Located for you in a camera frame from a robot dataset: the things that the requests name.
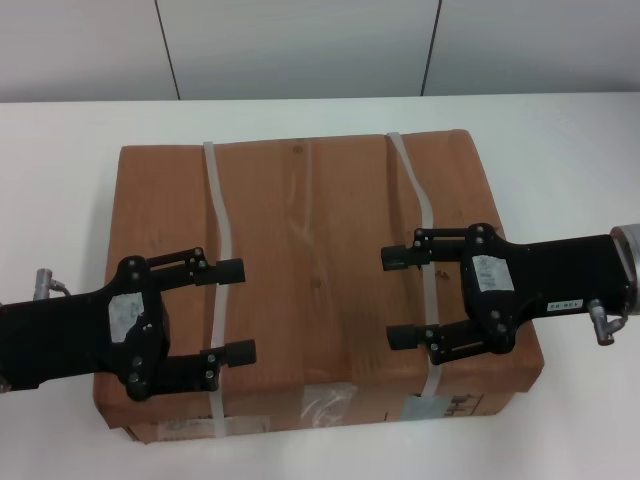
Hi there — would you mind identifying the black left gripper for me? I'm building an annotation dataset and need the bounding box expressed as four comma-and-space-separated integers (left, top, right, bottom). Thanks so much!
0, 256, 174, 402

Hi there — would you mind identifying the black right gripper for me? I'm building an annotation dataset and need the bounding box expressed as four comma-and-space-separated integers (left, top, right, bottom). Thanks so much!
380, 223, 634, 367

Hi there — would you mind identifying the brown cardboard box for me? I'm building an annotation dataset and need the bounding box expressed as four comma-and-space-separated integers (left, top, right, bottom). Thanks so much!
93, 128, 546, 445

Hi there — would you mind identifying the white plastic packing strap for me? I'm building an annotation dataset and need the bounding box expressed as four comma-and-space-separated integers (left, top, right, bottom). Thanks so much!
385, 131, 442, 399
201, 140, 237, 439

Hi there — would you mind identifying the gripper cable with connectors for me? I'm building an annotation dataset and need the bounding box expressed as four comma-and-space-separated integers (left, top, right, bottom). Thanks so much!
32, 268, 72, 301
587, 298, 630, 347

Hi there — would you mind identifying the left gripper cable with connectors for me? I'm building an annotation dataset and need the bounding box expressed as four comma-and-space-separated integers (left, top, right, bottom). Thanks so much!
32, 268, 72, 301

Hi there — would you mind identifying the right gripper cable with connectors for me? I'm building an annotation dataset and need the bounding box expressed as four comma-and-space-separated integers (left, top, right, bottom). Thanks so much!
587, 298, 630, 347

